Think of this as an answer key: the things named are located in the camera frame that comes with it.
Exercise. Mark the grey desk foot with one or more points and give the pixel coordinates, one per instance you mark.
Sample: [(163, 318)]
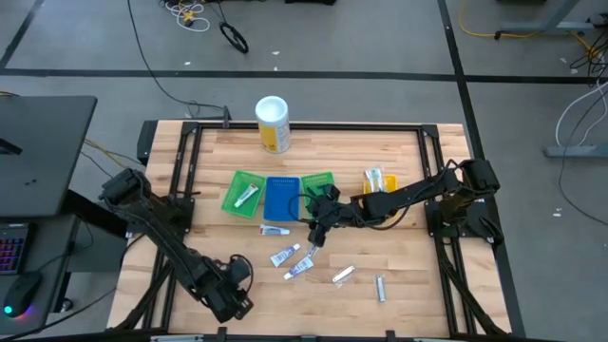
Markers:
[(575, 151)]

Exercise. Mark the black computer mouse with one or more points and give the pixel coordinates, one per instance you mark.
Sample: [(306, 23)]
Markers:
[(21, 294)]

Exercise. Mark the grey desk leg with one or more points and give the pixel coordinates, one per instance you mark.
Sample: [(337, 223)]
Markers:
[(560, 14)]

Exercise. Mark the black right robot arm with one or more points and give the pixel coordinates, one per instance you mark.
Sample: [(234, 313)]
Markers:
[(408, 195)]

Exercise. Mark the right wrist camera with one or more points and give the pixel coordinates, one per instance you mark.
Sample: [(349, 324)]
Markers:
[(331, 192)]

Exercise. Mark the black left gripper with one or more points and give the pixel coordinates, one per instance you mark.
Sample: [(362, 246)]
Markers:
[(228, 299)]

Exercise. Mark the white teal striped packet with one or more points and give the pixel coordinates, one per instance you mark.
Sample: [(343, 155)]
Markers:
[(372, 178)]

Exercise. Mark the grey lower desk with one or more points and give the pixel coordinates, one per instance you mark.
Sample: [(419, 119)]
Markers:
[(47, 256)]

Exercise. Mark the green plastic basket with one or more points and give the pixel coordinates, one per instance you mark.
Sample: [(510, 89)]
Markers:
[(313, 179), (233, 204)]

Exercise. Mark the black aluminium rig frame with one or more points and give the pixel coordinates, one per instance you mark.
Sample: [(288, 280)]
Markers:
[(309, 126)]

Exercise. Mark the white yellow wipes canister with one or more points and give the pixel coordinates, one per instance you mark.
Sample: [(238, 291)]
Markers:
[(274, 128)]

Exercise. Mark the yellow plastic basket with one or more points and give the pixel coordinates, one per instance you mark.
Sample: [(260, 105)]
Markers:
[(390, 183)]

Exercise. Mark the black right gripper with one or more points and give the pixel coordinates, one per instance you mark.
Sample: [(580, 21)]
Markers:
[(332, 214)]

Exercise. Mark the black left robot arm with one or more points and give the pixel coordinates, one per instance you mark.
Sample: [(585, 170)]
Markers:
[(161, 228)]

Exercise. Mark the backlit keyboard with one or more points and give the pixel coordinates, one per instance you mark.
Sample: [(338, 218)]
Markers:
[(12, 249)]

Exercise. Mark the blue plastic basket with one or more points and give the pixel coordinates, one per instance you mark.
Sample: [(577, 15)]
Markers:
[(281, 199)]

